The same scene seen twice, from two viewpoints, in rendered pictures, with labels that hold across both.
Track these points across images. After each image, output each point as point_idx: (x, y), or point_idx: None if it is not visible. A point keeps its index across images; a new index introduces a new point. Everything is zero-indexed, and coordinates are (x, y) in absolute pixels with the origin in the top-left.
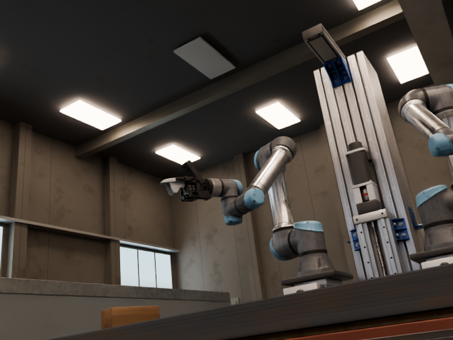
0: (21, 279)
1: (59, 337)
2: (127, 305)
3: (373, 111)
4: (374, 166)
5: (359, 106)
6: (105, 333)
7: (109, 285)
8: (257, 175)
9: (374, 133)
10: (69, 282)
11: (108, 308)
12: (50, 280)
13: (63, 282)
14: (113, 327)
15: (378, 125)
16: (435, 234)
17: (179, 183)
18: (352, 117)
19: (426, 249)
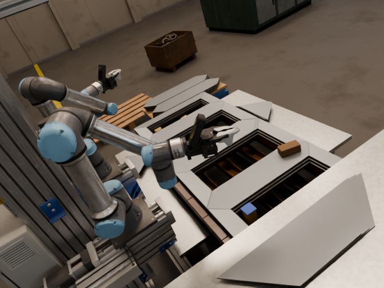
0: (352, 151)
1: (315, 146)
2: None
3: (12, 91)
4: None
5: (6, 84)
6: None
7: (302, 187)
8: (140, 136)
9: (26, 112)
10: (328, 169)
11: (296, 140)
12: (339, 161)
13: (332, 167)
14: (294, 135)
15: (22, 105)
16: (106, 162)
17: None
18: (12, 95)
19: (108, 172)
